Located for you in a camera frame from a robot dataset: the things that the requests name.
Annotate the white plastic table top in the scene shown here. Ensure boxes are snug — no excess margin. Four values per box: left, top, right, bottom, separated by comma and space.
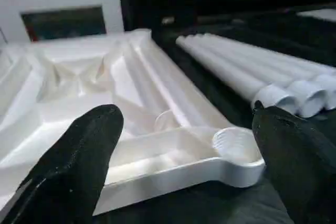
0, 28, 266, 209

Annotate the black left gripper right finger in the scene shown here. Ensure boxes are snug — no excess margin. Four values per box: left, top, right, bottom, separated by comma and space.
251, 100, 336, 224

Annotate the black plastic mat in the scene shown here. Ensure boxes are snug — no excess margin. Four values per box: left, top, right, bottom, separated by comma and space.
91, 3, 336, 224

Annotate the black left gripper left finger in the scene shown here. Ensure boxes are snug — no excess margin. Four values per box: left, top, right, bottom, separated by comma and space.
0, 104, 124, 224

